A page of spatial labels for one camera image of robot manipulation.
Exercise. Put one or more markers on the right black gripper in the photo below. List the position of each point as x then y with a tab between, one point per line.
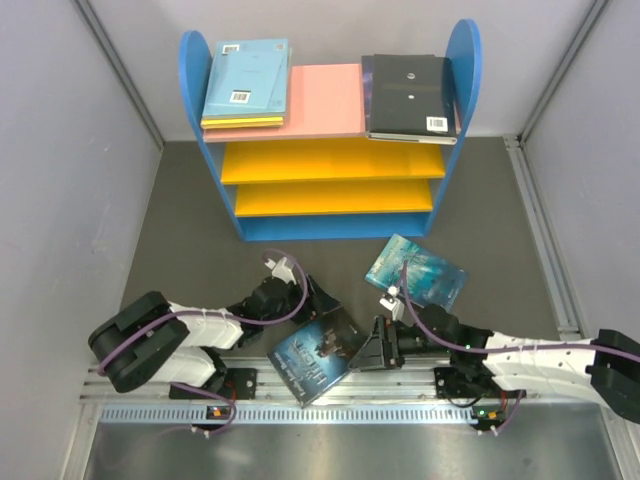
381	352

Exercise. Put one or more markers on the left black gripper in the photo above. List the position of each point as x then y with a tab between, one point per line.
317	303

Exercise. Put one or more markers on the dark Wuthering Heights book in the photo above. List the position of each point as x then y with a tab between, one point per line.
316	357

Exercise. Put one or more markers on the teal blue cover book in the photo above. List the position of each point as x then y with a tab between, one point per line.
430	278

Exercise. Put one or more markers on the yellow book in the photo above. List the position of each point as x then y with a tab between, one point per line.
236	123

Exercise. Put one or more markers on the black glossy book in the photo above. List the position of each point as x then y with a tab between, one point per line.
412	99

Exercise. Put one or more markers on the light blue book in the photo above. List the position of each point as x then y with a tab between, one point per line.
248	78

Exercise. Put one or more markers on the purple Robinson Crusoe book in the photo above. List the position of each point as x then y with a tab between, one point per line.
367	68

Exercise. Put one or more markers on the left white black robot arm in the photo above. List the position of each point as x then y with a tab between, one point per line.
155	340

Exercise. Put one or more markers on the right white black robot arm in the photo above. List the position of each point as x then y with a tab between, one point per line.
485	363

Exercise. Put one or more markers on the blue pink yellow shelf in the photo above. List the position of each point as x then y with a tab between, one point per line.
321	178

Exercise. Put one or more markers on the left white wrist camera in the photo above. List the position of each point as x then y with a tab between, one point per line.
283	269

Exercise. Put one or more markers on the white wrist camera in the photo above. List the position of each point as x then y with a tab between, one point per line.
392	302
283	269

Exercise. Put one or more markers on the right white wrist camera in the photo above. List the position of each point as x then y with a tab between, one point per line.
392	302

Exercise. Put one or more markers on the aluminium mounting rail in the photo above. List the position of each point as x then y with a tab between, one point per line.
413	383

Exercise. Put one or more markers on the perforated grey cable duct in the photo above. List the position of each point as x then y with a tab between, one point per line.
288	415

